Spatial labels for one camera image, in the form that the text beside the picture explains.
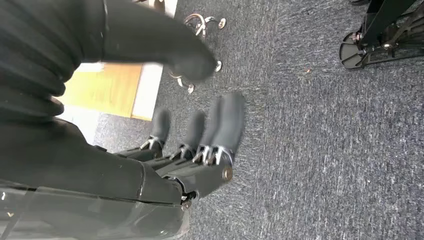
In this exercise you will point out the desk leg panel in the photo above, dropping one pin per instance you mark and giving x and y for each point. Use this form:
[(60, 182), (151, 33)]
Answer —
[(106, 89)]

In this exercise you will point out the chrome base stool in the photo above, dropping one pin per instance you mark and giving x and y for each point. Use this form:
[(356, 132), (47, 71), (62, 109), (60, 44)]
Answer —
[(222, 23)]

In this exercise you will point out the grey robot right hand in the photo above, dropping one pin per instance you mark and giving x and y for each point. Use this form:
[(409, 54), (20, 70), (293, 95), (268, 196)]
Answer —
[(82, 172)]

